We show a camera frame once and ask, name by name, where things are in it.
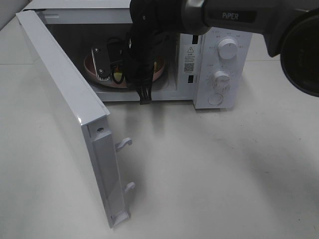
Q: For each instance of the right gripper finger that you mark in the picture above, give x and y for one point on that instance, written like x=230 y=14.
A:
x=101 y=62
x=143 y=87

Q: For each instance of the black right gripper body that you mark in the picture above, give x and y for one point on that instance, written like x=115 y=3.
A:
x=152 y=20

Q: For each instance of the pink round plate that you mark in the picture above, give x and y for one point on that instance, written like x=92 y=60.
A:
x=90 y=70

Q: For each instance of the round door release button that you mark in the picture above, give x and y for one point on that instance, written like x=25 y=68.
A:
x=215 y=99

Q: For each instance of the white microwave door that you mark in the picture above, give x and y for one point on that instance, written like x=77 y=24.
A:
x=81 y=117

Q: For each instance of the toast sandwich with filling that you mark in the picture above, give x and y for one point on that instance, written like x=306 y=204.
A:
x=118 y=77

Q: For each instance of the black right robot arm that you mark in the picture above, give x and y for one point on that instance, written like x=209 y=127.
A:
x=290 y=29

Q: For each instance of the white microwave oven body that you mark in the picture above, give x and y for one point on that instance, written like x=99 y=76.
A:
x=191 y=60

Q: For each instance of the lower white timer knob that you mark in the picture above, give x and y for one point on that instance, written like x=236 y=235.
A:
x=220 y=79

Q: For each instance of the upper white power knob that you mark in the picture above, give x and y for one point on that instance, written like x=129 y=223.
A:
x=227 y=48

